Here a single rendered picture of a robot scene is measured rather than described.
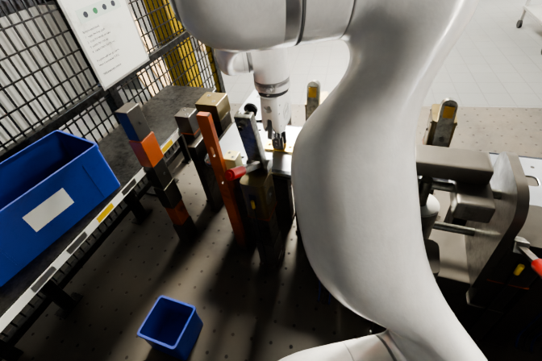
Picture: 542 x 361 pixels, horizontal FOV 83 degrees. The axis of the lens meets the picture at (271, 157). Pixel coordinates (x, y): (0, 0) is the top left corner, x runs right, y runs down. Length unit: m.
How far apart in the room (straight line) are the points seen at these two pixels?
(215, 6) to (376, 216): 0.17
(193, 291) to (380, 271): 0.79
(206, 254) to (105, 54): 0.68
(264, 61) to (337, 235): 0.50
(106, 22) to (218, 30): 0.88
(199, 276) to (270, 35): 0.85
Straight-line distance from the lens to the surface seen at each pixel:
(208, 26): 0.23
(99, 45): 1.07
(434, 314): 0.28
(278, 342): 0.88
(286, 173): 0.77
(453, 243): 0.73
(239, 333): 0.90
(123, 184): 0.85
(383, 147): 0.22
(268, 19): 0.22
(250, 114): 0.60
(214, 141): 0.69
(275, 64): 0.68
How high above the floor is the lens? 1.53
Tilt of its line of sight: 40 degrees down
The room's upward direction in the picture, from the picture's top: 9 degrees counter-clockwise
